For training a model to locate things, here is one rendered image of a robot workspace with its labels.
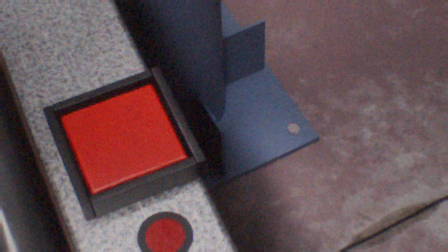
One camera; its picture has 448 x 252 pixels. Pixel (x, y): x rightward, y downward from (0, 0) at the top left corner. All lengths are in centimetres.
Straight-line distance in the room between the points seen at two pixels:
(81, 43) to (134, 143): 10
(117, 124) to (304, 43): 126
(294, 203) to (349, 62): 34
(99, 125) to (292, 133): 110
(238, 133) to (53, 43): 105
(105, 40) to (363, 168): 106
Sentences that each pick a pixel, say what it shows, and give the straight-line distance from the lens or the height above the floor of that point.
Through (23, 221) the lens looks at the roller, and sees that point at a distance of 52.
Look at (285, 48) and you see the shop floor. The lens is 175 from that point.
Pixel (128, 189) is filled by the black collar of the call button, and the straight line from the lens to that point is 50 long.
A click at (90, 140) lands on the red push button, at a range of 52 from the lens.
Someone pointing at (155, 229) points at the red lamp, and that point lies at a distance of 50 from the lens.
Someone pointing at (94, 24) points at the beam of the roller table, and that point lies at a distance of 60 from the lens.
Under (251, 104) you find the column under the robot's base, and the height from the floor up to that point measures 1.
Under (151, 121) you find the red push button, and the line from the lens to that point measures 52.
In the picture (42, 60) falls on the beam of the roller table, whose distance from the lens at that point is 58.
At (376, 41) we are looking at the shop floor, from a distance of 178.
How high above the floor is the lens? 136
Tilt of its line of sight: 56 degrees down
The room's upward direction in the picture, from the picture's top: 3 degrees counter-clockwise
